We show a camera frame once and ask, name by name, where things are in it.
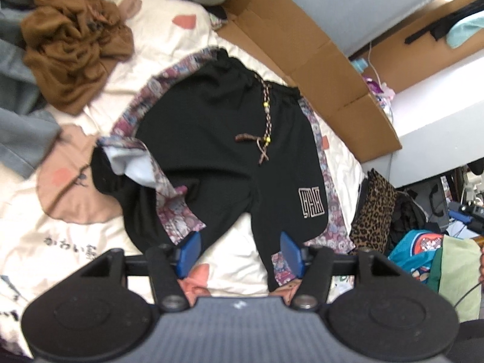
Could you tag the brown crumpled garment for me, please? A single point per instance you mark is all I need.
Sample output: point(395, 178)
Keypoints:
point(72, 45)

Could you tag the teal hanging cloth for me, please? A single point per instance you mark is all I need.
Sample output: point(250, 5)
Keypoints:
point(465, 34)

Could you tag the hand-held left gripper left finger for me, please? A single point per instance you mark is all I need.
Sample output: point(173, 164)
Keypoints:
point(189, 253)

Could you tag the grey suitcase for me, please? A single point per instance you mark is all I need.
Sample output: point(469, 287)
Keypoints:
point(435, 200)

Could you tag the light green cloth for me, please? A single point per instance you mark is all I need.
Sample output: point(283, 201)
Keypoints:
point(457, 272)

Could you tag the flattened cardboard box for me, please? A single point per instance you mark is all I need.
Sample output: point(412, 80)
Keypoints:
point(302, 45)

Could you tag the teal printed garment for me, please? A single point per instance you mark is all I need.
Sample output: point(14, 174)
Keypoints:
point(416, 253)

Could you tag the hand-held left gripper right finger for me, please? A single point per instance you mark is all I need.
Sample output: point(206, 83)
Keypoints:
point(293, 257)

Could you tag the grey appliance cabinet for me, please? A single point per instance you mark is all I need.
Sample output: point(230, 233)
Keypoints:
point(340, 3)

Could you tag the grey-blue jacket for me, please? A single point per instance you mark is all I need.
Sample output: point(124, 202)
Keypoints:
point(22, 136)

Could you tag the leopard print garment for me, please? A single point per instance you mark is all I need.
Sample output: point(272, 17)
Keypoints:
point(372, 211)

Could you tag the purple refill pouch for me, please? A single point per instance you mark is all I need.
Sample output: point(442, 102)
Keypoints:
point(372, 83)

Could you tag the pink patterned cloth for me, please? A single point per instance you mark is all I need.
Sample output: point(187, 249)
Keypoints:
point(217, 19)

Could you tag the cream bear print bed sheet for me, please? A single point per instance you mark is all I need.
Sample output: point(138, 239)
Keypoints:
point(37, 253)

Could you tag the black garment pile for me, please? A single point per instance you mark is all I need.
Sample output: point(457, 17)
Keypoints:
point(408, 215)

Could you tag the black shorts with patterned trim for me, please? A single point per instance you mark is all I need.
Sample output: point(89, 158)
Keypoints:
point(211, 140)

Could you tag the blue capped detergent bottle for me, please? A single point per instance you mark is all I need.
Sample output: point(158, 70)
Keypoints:
point(359, 63)

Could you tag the black hanging garment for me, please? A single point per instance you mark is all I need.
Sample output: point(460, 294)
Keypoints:
point(446, 26)

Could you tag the upright cardboard panel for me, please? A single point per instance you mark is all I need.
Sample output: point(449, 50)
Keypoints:
point(416, 64)

